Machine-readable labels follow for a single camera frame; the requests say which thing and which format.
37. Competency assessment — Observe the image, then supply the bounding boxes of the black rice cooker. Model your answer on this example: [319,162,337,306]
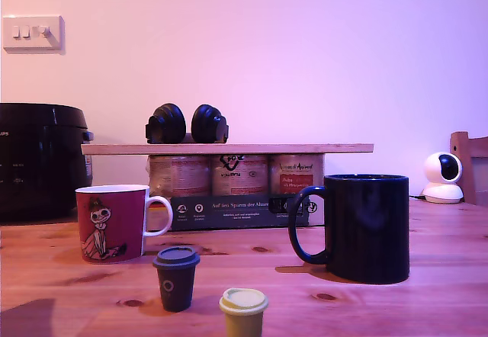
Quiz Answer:
[0,102,95,224]

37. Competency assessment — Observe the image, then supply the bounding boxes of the black headphones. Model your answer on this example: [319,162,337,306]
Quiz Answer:
[144,102,231,145]

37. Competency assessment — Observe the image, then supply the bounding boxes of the light wooden shelf board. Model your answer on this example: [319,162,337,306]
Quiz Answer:
[80,143,375,156]

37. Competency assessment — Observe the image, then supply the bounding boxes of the small dark grey lidded cup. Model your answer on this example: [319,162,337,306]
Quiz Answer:
[152,246,201,313]

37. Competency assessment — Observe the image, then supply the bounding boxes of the wrapped food can red label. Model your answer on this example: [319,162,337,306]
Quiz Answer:
[148,155,211,197]

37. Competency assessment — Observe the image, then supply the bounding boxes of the dark blue coffee mug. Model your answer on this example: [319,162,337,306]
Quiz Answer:
[287,173,411,285]

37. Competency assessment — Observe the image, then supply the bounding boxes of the wrapped food can black logo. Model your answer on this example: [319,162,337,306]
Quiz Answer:
[211,154,269,197]

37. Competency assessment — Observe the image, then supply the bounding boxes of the white security camera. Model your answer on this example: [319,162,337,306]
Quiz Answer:
[420,151,464,204]

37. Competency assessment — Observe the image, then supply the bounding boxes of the white wall light switch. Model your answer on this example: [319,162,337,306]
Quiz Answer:
[2,14,65,53]

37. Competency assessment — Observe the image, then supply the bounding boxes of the wrapped food can script label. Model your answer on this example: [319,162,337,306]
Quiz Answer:
[269,153,326,195]

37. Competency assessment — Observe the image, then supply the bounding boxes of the grey cardboard can tray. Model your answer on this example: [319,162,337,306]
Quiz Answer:
[167,193,326,233]

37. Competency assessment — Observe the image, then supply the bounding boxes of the red cartoon figure mug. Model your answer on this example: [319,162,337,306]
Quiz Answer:
[74,184,174,265]

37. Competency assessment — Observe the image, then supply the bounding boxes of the small yellow lidded cup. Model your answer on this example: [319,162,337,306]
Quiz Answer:
[218,287,270,337]

